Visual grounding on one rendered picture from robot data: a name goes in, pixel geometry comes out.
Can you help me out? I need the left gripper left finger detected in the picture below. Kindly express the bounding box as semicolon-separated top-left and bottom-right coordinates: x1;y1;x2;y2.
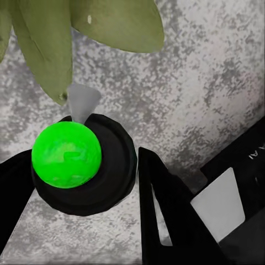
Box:
0;149;35;256

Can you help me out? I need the insectifuge atomizer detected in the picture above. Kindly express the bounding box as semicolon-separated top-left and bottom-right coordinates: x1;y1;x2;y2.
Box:
30;84;137;217

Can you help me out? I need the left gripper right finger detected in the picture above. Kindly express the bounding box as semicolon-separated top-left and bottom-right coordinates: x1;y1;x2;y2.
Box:
137;147;232;265

